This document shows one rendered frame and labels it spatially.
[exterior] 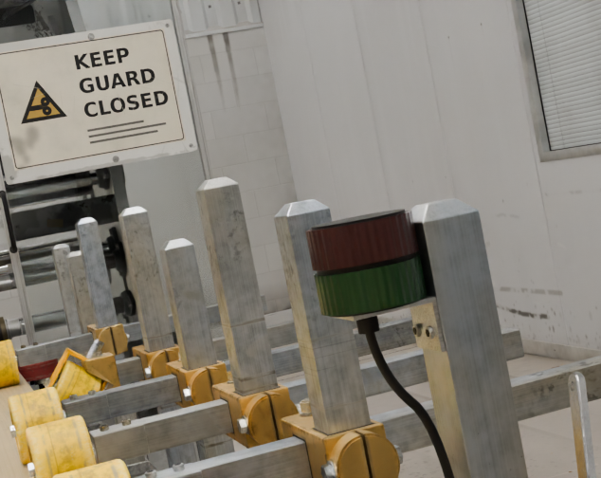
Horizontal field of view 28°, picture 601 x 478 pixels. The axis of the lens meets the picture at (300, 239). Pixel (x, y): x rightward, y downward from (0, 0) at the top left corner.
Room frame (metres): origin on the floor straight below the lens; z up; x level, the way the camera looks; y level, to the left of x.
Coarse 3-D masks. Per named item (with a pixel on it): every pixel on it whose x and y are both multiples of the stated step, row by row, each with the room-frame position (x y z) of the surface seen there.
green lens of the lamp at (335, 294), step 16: (416, 256) 0.65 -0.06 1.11; (352, 272) 0.63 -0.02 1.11; (368, 272) 0.63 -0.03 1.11; (384, 272) 0.63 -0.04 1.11; (400, 272) 0.63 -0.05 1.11; (416, 272) 0.64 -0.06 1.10; (320, 288) 0.65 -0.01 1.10; (336, 288) 0.63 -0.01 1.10; (352, 288) 0.63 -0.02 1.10; (368, 288) 0.63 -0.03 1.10; (384, 288) 0.63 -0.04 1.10; (400, 288) 0.63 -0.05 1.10; (416, 288) 0.64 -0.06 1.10; (320, 304) 0.65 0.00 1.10; (336, 304) 0.64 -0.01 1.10; (352, 304) 0.63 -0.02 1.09; (368, 304) 0.63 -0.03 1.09; (384, 304) 0.63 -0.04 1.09; (400, 304) 0.63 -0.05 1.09
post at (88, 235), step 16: (80, 224) 2.08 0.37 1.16; (96, 224) 2.09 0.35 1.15; (80, 240) 2.09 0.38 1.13; (96, 240) 2.09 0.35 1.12; (96, 256) 2.09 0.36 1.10; (96, 272) 2.09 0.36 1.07; (96, 288) 2.08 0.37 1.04; (96, 304) 2.08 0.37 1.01; (112, 304) 2.09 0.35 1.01; (96, 320) 2.09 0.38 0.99; (112, 320) 2.09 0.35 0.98; (128, 416) 2.09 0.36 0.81; (128, 464) 2.08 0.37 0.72
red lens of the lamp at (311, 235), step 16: (368, 224) 0.63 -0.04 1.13; (384, 224) 0.63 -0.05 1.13; (400, 224) 0.63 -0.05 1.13; (320, 240) 0.64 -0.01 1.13; (336, 240) 0.63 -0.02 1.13; (352, 240) 0.63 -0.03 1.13; (368, 240) 0.63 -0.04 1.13; (384, 240) 0.63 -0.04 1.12; (400, 240) 0.63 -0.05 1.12; (416, 240) 0.65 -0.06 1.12; (320, 256) 0.64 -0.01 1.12; (336, 256) 0.63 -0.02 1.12; (352, 256) 0.63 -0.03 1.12; (368, 256) 0.63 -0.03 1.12; (384, 256) 0.63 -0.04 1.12; (400, 256) 0.63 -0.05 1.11
